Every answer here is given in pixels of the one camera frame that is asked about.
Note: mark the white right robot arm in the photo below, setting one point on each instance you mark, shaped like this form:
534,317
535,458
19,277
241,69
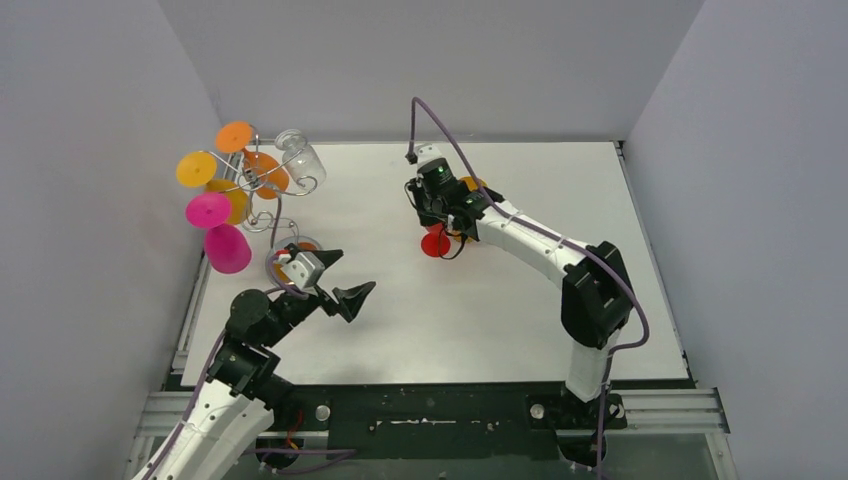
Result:
593,281

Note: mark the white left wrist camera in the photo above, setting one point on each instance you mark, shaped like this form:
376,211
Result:
302,268

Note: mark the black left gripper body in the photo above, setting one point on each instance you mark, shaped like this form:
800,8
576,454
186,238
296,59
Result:
327,292

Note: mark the chrome wine glass rack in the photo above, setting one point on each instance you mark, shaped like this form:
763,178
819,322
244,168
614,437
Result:
262,214

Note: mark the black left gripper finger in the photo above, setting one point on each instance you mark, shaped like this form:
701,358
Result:
349,302
324,259

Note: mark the clear wine glass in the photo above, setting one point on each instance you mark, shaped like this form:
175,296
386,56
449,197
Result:
301,161

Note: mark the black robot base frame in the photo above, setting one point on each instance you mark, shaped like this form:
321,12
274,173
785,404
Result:
451,421

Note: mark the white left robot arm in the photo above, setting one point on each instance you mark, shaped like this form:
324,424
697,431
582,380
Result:
238,391

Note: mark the red wine glass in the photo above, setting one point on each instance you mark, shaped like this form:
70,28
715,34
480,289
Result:
435,243

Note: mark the orange wine glass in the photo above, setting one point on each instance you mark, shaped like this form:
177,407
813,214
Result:
261,173

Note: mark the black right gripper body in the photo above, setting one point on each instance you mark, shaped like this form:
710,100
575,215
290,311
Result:
430,210

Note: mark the yellow wine glass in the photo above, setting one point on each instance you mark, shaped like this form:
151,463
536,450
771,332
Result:
198,170
472,184

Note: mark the pink wine glass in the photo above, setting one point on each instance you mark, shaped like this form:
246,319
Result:
224,245

